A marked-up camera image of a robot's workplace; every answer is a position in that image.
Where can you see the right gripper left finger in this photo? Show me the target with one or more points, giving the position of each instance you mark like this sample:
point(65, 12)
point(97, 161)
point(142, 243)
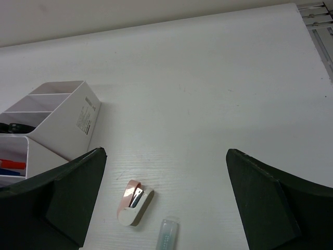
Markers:
point(53, 210)

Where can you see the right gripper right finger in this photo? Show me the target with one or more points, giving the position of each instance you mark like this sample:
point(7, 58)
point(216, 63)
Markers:
point(279, 210)

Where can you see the red pen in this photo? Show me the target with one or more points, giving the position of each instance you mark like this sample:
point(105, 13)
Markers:
point(8, 164)

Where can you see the black handled scissors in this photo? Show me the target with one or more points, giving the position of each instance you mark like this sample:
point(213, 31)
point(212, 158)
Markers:
point(16, 128)

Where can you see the white compartment organizer box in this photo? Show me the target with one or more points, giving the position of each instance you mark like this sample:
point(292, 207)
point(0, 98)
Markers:
point(63, 114)

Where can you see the green highlighter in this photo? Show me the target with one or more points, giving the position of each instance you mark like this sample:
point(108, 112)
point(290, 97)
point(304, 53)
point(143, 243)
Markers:
point(168, 233)

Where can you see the right aluminium rail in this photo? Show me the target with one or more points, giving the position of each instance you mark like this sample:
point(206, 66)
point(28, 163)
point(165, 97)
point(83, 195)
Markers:
point(317, 17)

